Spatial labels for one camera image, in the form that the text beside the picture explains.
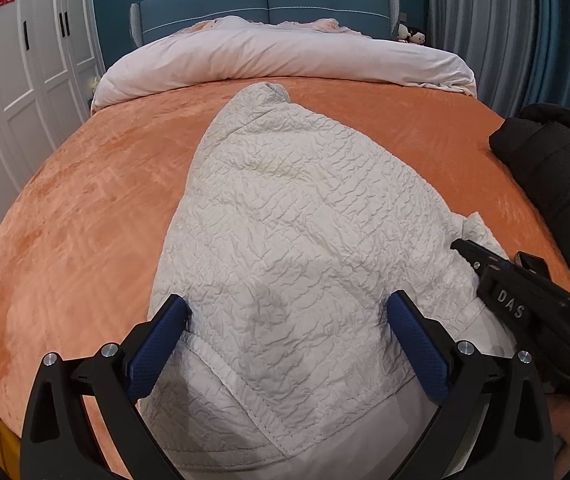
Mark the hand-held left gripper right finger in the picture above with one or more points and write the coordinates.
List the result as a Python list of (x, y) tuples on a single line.
[(417, 345)]

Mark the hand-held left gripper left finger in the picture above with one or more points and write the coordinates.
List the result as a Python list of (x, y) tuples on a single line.
[(157, 345)]

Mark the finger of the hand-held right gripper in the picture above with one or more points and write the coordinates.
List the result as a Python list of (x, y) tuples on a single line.
[(475, 257)]

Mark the white quilted jacket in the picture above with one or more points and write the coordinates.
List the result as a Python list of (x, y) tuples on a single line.
[(295, 220)]

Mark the black puffer jacket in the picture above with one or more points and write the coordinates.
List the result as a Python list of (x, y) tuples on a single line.
[(555, 175)]

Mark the orange bed blanket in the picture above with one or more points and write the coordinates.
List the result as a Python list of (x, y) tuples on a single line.
[(105, 185)]

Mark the yellow object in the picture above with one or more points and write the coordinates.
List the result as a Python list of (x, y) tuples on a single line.
[(0, 445)]

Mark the grey curtain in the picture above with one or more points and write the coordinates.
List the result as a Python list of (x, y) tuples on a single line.
[(480, 30)]

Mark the plush doll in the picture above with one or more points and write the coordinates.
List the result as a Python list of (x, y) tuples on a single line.
[(402, 32), (418, 36)]

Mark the blue curtain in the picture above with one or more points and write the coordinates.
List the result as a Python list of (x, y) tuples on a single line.
[(557, 20)]

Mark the white wardrobe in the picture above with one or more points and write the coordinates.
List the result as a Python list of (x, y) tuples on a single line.
[(30, 85)]

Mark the white duvet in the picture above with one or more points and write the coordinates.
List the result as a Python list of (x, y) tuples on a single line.
[(245, 55)]

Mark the blue upholstered headboard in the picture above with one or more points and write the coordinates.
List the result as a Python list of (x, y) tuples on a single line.
[(205, 5)]

